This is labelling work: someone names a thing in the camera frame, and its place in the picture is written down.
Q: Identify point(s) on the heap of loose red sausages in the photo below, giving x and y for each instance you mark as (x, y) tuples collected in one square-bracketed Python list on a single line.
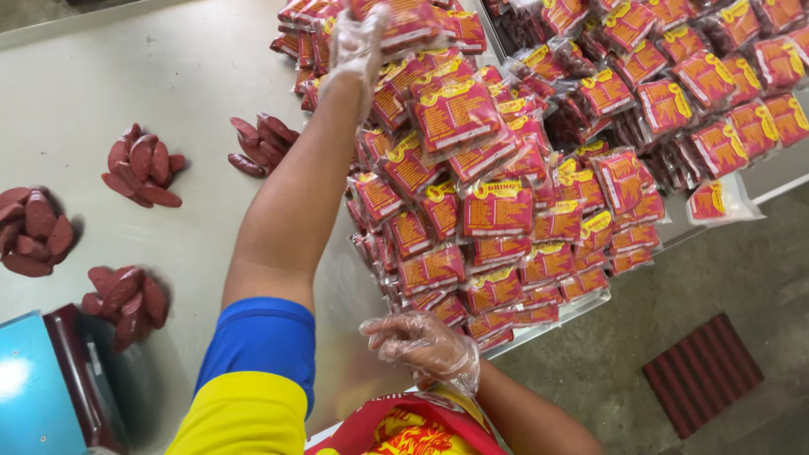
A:
[(144, 167), (35, 230), (126, 303), (262, 145)]

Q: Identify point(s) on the heap of red sausage packets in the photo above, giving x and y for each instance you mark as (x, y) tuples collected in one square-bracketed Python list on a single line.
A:
[(670, 82), (493, 215)]

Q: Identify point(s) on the yellow and blue shirt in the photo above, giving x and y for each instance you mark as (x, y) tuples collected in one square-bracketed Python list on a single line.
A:
[(253, 385)]

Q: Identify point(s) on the person's right fingers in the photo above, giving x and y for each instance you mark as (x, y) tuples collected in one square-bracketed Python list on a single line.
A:
[(389, 335)]

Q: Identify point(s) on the person's left hand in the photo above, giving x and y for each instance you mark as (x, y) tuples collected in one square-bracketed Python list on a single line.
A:
[(351, 57)]

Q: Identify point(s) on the dark red ribbed floor mat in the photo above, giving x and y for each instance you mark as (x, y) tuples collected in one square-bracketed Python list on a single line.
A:
[(703, 374)]

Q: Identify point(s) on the blue and maroon machine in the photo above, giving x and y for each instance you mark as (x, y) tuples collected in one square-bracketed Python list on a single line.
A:
[(44, 385)]

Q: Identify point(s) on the red apron with yellow print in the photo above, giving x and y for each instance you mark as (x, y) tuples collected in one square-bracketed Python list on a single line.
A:
[(411, 430)]

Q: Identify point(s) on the red sausage packet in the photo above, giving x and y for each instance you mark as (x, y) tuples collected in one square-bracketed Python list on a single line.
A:
[(711, 201), (407, 22)]

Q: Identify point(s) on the person's left fingers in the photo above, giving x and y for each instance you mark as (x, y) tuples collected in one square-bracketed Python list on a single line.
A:
[(355, 28)]

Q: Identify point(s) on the person's right hand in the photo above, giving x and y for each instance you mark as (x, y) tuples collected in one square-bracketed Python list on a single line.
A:
[(436, 351)]

